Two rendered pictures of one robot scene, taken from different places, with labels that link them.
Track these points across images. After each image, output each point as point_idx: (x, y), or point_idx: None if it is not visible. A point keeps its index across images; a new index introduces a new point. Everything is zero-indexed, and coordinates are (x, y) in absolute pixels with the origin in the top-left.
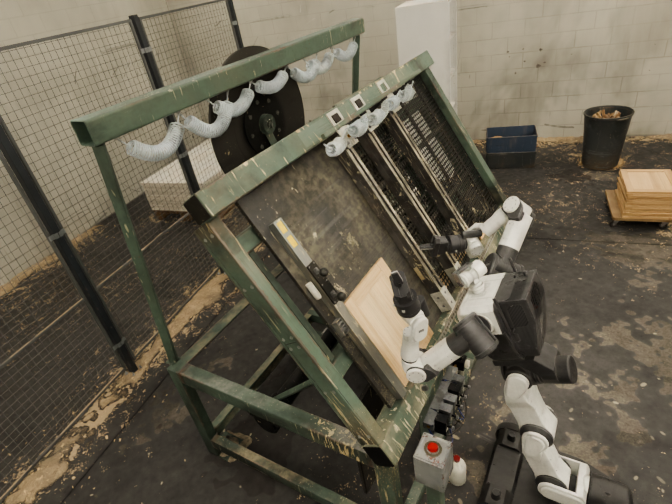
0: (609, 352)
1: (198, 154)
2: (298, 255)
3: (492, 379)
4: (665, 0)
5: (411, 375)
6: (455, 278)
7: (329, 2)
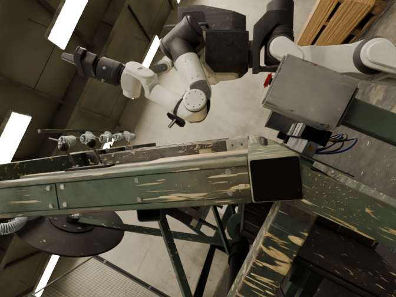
0: (388, 92)
1: None
2: (53, 172)
3: (381, 172)
4: (237, 91)
5: (189, 102)
6: (159, 70)
7: (155, 224)
